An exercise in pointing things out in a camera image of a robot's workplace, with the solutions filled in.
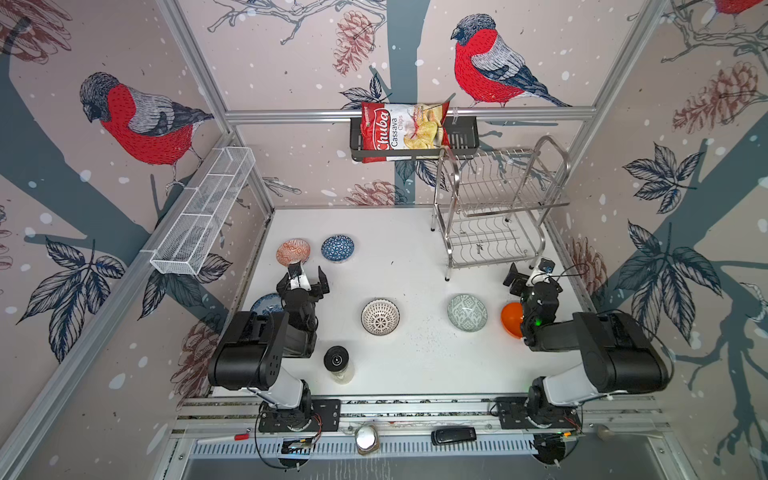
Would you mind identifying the green patterned bowl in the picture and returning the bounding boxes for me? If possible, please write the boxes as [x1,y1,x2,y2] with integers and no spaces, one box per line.
[447,294,488,333]

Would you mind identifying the white brown lattice bowl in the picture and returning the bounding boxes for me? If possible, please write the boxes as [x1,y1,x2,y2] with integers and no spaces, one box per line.
[361,298,401,336]

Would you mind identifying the steel two-tier dish rack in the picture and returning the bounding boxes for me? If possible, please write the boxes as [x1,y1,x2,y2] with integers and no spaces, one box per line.
[431,135,573,280]

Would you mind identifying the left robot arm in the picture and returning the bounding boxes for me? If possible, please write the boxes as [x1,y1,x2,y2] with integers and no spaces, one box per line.
[207,271,330,433]

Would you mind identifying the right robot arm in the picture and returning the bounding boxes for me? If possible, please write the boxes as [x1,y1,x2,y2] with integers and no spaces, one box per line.
[503,259,672,428]

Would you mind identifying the blue floral bowl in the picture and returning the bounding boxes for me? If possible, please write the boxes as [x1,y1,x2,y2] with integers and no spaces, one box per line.
[251,293,283,317]

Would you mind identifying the orange plastic bowl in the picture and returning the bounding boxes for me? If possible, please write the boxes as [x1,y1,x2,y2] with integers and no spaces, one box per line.
[500,302,523,339]

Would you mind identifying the red patterned bowl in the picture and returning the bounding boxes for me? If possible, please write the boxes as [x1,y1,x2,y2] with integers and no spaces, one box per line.
[275,238,311,267]

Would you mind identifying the dark blue patterned bowl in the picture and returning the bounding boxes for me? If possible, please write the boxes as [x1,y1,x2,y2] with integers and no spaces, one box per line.
[321,234,355,263]

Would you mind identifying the black lidded glass jar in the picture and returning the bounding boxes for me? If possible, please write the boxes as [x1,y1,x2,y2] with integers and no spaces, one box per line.
[323,345,354,385]

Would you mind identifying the round silver object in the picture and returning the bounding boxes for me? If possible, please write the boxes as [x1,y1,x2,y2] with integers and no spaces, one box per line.
[355,424,380,455]

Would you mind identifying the black remote device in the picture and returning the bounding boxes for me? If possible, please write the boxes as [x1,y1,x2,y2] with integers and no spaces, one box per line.
[430,426,477,446]

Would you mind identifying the red cassava chips bag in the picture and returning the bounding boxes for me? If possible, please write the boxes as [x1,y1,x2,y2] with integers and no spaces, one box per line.
[361,102,450,163]

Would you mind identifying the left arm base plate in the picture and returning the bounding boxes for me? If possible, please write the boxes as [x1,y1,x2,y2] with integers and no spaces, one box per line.
[256,398,341,434]

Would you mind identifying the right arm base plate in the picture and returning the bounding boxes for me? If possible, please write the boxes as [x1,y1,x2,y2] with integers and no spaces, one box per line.
[489,396,582,430]

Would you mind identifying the white wire wall basket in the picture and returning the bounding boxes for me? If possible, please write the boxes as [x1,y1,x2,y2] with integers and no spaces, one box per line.
[150,146,255,276]

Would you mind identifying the black wall basket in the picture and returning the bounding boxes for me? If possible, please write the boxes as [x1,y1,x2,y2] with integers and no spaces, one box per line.
[349,116,479,163]

